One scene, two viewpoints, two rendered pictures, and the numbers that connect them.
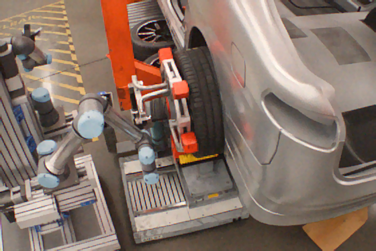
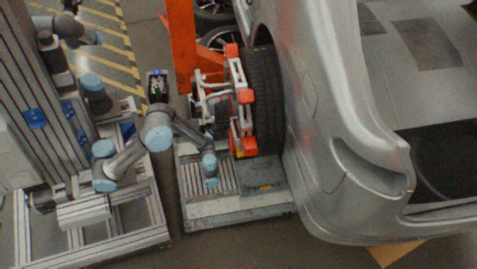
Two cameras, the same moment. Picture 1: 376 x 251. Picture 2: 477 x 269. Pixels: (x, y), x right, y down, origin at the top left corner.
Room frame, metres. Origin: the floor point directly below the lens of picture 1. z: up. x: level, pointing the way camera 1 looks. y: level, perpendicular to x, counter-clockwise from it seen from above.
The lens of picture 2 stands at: (0.14, 0.10, 2.70)
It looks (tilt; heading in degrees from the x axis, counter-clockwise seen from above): 53 degrees down; 359
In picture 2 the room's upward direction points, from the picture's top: 1 degrees clockwise
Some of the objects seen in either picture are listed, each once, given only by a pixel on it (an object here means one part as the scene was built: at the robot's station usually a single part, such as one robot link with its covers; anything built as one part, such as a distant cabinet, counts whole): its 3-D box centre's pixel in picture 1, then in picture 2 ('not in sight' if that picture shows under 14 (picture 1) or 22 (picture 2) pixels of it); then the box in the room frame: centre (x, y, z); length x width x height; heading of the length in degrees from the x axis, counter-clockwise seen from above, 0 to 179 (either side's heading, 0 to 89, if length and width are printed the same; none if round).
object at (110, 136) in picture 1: (108, 129); not in sight; (2.32, 0.65, 0.21); 0.10 x 0.10 x 0.42; 11
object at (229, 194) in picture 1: (203, 174); (257, 163); (1.84, -0.09, 0.13); 0.50 x 0.36 x 0.10; 11
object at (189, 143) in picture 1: (189, 142); (249, 145); (1.48, 0.00, 0.85); 0.09 x 0.08 x 0.07; 11
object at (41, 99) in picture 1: (41, 99); (92, 86); (1.80, 0.91, 0.98); 0.13 x 0.12 x 0.14; 94
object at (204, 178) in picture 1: (204, 160); (259, 151); (1.82, -0.10, 0.32); 0.40 x 0.30 x 0.28; 11
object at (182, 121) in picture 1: (174, 106); (237, 105); (1.79, 0.07, 0.85); 0.54 x 0.07 x 0.54; 11
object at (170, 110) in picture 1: (163, 109); (225, 106); (1.77, 0.14, 0.85); 0.21 x 0.14 x 0.14; 101
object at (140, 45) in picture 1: (162, 39); (221, 8); (3.39, 0.20, 0.39); 0.66 x 0.66 x 0.24
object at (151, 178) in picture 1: (150, 172); (210, 175); (1.28, 0.21, 0.85); 0.11 x 0.08 x 0.09; 11
